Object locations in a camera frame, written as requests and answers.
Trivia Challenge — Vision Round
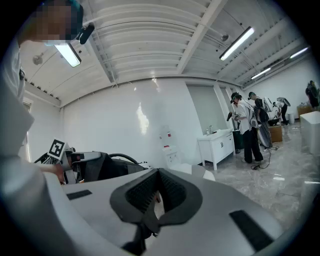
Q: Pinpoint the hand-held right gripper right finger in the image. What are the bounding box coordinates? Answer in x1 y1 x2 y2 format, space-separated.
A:
144 168 288 256

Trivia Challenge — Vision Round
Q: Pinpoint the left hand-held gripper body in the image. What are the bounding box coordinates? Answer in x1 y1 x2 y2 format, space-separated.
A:
46 138 85 185

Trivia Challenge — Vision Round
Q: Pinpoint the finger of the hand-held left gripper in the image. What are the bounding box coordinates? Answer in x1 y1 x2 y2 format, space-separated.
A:
83 150 103 161

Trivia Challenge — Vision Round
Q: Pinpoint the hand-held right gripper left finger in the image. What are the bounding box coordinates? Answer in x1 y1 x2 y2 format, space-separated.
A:
43 168 161 256

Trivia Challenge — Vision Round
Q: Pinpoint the dark grey backpack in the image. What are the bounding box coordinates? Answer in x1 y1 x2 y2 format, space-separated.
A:
84 151 149 183

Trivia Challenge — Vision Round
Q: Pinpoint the white armchair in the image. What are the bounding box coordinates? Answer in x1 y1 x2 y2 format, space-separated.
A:
172 163 216 182

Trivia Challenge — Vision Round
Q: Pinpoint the person's left forearm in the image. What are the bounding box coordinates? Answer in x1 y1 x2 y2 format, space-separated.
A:
39 163 65 181

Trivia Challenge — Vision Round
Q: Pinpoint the person's white shirt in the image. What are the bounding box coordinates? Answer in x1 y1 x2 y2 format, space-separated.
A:
0 37 76 256

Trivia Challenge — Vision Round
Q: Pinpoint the grey cushion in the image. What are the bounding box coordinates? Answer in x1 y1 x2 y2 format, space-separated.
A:
191 164 207 178

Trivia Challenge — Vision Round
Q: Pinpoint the white sink cabinet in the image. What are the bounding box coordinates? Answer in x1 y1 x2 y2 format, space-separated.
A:
196 128 236 171

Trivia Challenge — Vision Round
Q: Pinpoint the white water dispenser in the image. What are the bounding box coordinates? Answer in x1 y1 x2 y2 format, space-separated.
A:
161 144 180 169

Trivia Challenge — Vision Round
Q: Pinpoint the dark bin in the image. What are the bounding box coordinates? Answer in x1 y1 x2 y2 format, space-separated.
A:
232 129 245 151

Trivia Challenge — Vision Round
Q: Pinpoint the long ceiling light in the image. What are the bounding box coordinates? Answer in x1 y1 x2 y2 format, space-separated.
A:
53 41 83 68
289 46 310 60
219 26 255 62
250 66 272 80

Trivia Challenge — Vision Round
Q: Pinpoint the cardboard box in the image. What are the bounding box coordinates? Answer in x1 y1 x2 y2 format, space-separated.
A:
269 124 283 143
296 105 313 118

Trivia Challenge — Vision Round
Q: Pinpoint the person's head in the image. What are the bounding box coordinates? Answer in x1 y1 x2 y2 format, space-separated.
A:
18 0 85 47

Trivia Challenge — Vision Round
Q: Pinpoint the white rectangular stand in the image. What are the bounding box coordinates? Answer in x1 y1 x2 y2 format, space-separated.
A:
299 111 320 155

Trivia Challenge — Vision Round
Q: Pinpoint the black floor cable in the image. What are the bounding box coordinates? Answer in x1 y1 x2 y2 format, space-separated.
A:
251 147 273 171

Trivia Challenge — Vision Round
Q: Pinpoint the black head-worn camera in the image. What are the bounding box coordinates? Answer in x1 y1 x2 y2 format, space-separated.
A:
76 22 96 46

